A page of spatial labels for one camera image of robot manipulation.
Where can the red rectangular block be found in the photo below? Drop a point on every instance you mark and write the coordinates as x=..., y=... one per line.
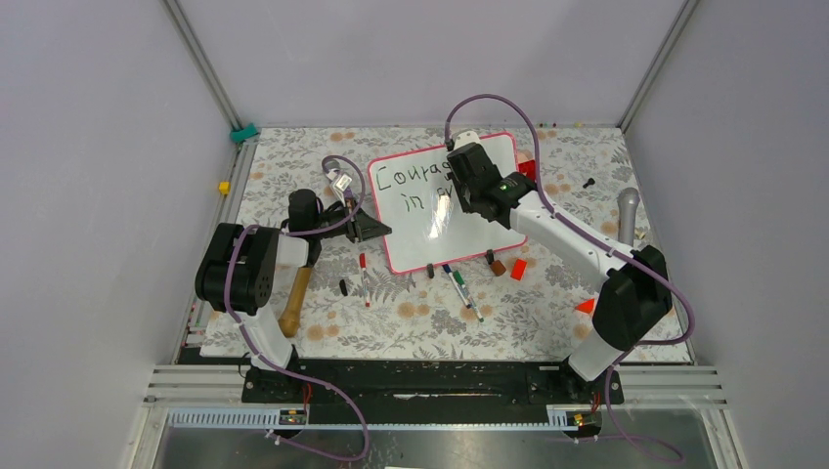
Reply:
x=519, y=269

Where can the red triangular block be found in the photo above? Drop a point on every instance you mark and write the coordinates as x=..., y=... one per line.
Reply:
x=586, y=307

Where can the pink framed whiteboard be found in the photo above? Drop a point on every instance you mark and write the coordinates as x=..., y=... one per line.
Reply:
x=414, y=196

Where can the red lego brick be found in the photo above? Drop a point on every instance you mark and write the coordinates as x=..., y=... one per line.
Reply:
x=527, y=166

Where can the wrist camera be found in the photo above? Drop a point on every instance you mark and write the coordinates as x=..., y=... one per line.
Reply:
x=339, y=183
x=464, y=138

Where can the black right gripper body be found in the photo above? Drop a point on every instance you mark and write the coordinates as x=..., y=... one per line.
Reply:
x=465, y=196

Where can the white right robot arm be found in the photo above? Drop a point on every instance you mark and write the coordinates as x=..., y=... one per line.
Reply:
x=631, y=295

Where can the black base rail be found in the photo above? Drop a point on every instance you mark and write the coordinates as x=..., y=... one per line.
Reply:
x=399, y=392

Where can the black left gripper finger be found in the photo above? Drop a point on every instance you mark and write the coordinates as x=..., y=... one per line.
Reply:
x=367, y=235
x=366, y=225

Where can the red capped marker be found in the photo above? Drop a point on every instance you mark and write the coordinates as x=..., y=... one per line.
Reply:
x=364, y=277

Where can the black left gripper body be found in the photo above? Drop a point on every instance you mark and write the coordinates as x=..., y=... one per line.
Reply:
x=336, y=222

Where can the brown wooden cylinder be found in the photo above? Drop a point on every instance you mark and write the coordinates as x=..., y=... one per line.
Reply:
x=498, y=268

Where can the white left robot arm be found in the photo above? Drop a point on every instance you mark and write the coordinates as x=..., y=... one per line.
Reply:
x=237, y=272

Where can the teal clamp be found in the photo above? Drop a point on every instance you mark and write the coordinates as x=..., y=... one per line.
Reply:
x=243, y=134

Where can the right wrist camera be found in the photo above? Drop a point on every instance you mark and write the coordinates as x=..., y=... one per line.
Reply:
x=464, y=138

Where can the green capped marker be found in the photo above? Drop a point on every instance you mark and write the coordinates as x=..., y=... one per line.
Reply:
x=467, y=294

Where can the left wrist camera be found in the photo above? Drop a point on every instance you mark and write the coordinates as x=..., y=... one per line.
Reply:
x=339, y=183

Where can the floral table mat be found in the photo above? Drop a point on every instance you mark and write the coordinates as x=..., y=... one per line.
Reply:
x=412, y=316

